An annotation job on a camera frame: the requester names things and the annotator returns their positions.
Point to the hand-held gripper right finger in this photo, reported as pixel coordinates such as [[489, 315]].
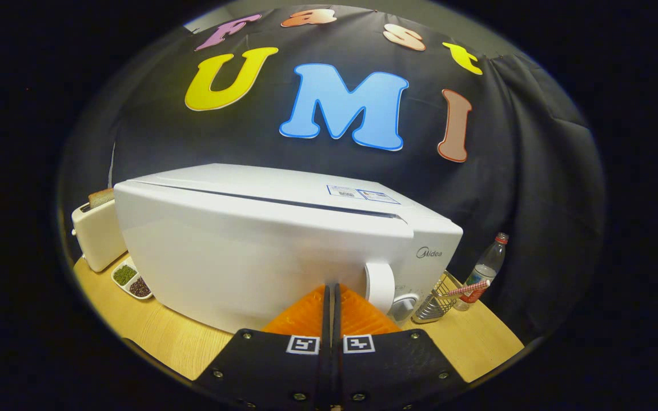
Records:
[[397, 371]]

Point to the clear plastic water bottle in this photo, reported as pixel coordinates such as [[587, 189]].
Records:
[[486, 265]]

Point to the red white striped straw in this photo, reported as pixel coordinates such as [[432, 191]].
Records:
[[469, 288]]

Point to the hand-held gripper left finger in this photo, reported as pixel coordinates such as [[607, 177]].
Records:
[[272, 371]]

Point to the white divided bean dish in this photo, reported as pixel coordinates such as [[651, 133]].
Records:
[[132, 281]]

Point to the toast slice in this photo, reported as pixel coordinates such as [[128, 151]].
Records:
[[100, 197]]

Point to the white toaster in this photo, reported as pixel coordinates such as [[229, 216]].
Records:
[[97, 237]]

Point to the white microwave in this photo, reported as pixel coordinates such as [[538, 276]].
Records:
[[220, 245]]

